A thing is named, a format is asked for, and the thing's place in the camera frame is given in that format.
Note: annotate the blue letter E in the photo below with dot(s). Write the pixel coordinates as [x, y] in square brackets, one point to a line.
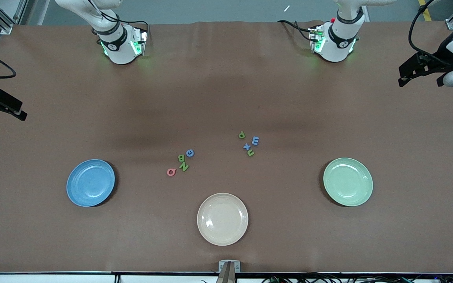
[255, 140]

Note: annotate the red letter Q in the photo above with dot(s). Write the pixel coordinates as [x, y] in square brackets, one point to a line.
[168, 172]

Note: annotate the blue letter x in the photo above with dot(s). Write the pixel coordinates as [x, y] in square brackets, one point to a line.
[247, 146]

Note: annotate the green letter p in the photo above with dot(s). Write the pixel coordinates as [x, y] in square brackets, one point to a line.
[241, 135]

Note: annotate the green letter B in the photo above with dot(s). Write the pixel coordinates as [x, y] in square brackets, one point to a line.
[180, 158]

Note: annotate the blue letter C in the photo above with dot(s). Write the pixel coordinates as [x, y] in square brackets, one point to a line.
[187, 153]

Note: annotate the green letter N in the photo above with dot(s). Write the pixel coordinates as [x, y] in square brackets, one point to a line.
[184, 167]

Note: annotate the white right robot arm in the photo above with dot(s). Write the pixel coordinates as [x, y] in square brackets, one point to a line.
[120, 47]

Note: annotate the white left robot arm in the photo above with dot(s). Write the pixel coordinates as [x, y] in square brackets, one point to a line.
[338, 43]

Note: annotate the blue plate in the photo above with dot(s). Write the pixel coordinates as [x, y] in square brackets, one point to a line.
[91, 182]

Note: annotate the green plate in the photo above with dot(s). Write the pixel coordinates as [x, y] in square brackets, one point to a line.
[348, 192]

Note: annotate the beige plate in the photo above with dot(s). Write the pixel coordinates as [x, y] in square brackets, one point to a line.
[222, 219]

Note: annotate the brown table mat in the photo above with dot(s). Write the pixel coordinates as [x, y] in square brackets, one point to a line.
[218, 59]

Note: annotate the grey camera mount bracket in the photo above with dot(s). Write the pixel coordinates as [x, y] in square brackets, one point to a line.
[222, 267]

